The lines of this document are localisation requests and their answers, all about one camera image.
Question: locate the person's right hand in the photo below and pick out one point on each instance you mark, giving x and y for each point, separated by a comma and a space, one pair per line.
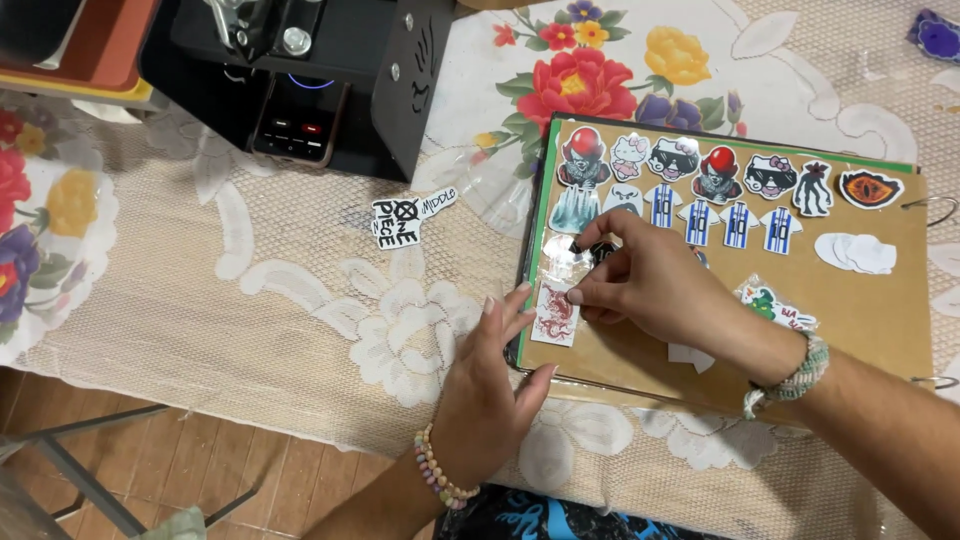
667, 289

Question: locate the person's left hand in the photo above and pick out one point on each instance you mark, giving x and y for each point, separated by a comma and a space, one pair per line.
480, 405

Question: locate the red dragon sticker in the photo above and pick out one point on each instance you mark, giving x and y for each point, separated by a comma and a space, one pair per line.
551, 319

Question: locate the blue striped jersey sticker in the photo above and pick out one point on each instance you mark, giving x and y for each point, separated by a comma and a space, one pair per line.
780, 230
699, 223
739, 225
663, 204

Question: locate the white paper scrap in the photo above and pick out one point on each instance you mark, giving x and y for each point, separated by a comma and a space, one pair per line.
694, 358

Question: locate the green character sticker packet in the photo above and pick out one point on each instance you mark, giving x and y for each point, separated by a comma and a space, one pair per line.
761, 300

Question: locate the white ghost sticker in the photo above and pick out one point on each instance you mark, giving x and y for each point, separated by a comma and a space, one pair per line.
622, 199

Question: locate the black jersey stickers in plastic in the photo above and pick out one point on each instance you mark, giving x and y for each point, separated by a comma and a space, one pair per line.
561, 255

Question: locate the red haired clown sticker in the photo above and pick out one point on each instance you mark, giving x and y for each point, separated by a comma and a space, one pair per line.
718, 176
583, 157

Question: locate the pale blue castle sticker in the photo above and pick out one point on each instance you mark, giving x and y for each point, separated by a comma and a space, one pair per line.
571, 211

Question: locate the cat with sunglasses sticker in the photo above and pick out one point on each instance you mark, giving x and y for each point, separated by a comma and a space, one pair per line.
770, 177
673, 159

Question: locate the person's black and blue clothing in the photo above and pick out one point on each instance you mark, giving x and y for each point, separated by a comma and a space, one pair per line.
547, 517

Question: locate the white cat sticker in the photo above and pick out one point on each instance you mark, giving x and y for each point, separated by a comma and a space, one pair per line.
630, 157

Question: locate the black monster figure sticker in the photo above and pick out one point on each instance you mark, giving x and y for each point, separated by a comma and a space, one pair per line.
813, 189

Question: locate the brown cardboard sticker album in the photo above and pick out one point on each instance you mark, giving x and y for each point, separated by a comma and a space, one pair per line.
847, 315

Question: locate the blank white sticker pile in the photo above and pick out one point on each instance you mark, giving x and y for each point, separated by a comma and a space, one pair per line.
855, 253

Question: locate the black and white text sticker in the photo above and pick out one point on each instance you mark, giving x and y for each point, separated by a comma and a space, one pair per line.
397, 221

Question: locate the clear plastic sleeve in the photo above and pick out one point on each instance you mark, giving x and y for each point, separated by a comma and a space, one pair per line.
480, 187

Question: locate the floral lace tablecloth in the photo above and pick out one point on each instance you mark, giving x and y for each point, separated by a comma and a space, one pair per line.
285, 315

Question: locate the orange eye sticker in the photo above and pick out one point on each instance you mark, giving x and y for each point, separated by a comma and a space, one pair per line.
870, 190

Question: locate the black press machine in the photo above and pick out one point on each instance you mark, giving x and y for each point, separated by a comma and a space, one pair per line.
375, 90

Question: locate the black smartphone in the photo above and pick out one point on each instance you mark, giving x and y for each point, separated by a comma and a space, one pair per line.
300, 124

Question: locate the purple sticker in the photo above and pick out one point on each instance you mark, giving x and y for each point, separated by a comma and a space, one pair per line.
936, 36

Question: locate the orange and yellow board stack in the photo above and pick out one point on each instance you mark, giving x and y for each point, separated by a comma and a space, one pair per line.
90, 45

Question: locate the grey metal chair frame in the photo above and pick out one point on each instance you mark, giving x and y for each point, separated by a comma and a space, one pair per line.
82, 480

